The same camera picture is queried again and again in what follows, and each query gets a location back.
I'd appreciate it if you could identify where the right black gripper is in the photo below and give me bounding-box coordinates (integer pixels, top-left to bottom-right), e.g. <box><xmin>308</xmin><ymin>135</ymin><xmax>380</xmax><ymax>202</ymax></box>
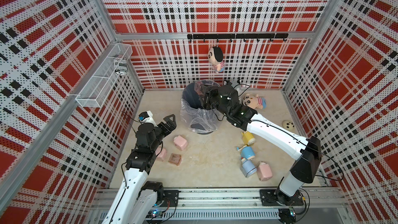
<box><xmin>199</xmin><ymin>83</ymin><xmax>232</xmax><ymax>118</ymax></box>

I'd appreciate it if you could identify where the pink sharpener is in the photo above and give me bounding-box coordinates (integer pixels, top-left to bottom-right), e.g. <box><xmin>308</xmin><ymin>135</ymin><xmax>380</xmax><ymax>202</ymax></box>
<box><xmin>173</xmin><ymin>135</ymin><xmax>188</xmax><ymax>150</ymax></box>
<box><xmin>155</xmin><ymin>147</ymin><xmax>167</xmax><ymax>161</ymax></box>
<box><xmin>257</xmin><ymin>161</ymin><xmax>273</xmax><ymax>181</ymax></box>

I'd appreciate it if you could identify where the grey bin with plastic liner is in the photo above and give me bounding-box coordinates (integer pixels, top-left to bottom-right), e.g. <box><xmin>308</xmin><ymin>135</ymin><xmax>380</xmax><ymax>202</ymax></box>
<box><xmin>180</xmin><ymin>79</ymin><xmax>221</xmax><ymax>135</ymax></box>

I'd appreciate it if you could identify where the translucent pink sharpener tray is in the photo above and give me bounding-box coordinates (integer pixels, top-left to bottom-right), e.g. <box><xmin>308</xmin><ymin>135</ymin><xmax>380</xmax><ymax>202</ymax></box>
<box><xmin>169</xmin><ymin>153</ymin><xmax>182</xmax><ymax>166</ymax></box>

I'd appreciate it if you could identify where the blue sharpener front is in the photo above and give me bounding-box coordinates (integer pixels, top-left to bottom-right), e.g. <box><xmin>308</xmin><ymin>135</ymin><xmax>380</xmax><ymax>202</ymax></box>
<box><xmin>240</xmin><ymin>157</ymin><xmax>257</xmax><ymax>178</ymax></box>

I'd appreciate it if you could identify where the blue sharpener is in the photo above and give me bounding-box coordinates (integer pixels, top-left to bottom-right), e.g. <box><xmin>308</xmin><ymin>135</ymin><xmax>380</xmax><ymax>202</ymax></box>
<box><xmin>236</xmin><ymin>145</ymin><xmax>256</xmax><ymax>160</ymax></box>
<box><xmin>240</xmin><ymin>157</ymin><xmax>257</xmax><ymax>178</ymax></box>

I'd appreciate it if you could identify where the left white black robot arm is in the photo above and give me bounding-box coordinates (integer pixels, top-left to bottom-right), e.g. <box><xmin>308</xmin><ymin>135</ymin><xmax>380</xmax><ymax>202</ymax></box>
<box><xmin>103</xmin><ymin>111</ymin><xmax>177</xmax><ymax>224</ymax></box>

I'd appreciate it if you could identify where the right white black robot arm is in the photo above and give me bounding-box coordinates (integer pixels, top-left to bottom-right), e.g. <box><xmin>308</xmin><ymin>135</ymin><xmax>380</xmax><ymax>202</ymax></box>
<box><xmin>196</xmin><ymin>83</ymin><xmax>323</xmax><ymax>206</ymax></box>

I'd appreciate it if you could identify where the yellow pencil sharpener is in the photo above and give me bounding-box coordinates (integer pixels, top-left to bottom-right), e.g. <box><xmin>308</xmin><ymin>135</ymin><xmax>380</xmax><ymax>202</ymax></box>
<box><xmin>241</xmin><ymin>131</ymin><xmax>256</xmax><ymax>146</ymax></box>

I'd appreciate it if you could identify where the blue sharpener middle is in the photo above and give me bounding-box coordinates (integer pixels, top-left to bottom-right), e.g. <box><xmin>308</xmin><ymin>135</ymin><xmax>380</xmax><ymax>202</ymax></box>
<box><xmin>236</xmin><ymin>145</ymin><xmax>256</xmax><ymax>160</ymax></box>

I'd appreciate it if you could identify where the lying cartoon boy doll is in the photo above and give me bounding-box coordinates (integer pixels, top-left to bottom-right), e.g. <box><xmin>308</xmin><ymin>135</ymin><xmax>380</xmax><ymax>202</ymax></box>
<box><xmin>242</xmin><ymin>94</ymin><xmax>267</xmax><ymax>110</ymax></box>

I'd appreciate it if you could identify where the hanging cartoon boy doll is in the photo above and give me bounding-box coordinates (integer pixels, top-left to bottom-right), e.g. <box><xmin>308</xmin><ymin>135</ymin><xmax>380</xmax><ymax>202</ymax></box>
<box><xmin>208</xmin><ymin>47</ymin><xmax>224</xmax><ymax>73</ymax></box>

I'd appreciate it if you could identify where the cream panda face ball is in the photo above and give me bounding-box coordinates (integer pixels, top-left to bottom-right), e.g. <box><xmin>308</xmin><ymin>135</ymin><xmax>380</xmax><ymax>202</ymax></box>
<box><xmin>282</xmin><ymin>120</ymin><xmax>295</xmax><ymax>132</ymax></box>

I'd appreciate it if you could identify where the black white can in basket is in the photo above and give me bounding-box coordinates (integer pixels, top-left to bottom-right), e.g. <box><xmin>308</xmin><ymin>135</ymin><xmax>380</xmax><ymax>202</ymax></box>
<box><xmin>114</xmin><ymin>55</ymin><xmax>127</xmax><ymax>76</ymax></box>

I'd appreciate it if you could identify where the left green circuit board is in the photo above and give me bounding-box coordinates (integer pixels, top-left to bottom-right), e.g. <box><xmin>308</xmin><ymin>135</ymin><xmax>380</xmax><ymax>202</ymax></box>
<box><xmin>146</xmin><ymin>209</ymin><xmax>163</xmax><ymax>219</ymax></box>

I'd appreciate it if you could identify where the green circuit board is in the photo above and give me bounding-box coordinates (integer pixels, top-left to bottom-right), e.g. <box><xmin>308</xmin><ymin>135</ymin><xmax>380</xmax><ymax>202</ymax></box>
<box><xmin>278</xmin><ymin>208</ymin><xmax>296</xmax><ymax>224</ymax></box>
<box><xmin>146</xmin><ymin>209</ymin><xmax>163</xmax><ymax>219</ymax></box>

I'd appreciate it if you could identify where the right green circuit board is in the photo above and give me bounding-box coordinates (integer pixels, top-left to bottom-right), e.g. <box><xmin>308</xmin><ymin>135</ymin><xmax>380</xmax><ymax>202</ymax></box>
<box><xmin>278</xmin><ymin>208</ymin><xmax>296</xmax><ymax>224</ymax></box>

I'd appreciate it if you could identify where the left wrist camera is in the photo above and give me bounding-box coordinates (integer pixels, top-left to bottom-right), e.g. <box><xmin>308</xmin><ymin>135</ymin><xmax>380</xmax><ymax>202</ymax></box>
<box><xmin>138</xmin><ymin>111</ymin><xmax>157</xmax><ymax>127</ymax></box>

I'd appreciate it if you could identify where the black wall hook rail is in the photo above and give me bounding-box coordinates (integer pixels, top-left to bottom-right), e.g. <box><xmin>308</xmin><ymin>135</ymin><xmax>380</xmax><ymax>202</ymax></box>
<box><xmin>187</xmin><ymin>33</ymin><xmax>289</xmax><ymax>40</ymax></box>

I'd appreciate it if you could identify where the white wire wall basket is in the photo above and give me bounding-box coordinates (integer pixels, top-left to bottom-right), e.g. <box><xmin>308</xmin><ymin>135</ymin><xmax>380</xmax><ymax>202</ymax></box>
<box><xmin>76</xmin><ymin>43</ymin><xmax>132</xmax><ymax>108</ymax></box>

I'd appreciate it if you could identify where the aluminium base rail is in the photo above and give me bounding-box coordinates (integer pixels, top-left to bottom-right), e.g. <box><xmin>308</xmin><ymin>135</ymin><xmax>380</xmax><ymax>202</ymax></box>
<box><xmin>90</xmin><ymin>188</ymin><xmax>352</xmax><ymax>222</ymax></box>

